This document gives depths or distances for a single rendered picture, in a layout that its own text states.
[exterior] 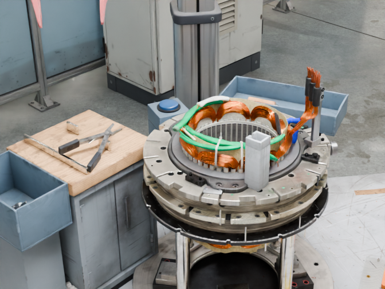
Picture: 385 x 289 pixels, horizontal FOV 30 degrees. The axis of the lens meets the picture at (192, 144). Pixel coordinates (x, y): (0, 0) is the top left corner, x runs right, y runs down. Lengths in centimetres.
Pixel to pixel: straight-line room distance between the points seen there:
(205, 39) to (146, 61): 200
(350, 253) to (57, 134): 64
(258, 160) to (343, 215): 57
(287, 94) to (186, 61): 25
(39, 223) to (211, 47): 64
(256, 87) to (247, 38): 245
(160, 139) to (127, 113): 244
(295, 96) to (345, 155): 185
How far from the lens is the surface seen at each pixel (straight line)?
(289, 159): 121
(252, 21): 402
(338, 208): 167
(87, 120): 142
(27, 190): 135
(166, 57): 359
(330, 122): 144
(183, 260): 126
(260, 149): 110
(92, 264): 136
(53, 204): 123
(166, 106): 150
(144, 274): 143
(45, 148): 132
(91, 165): 124
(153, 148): 125
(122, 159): 129
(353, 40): 466
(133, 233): 141
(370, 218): 165
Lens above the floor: 173
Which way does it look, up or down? 30 degrees down
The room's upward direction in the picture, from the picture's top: 1 degrees counter-clockwise
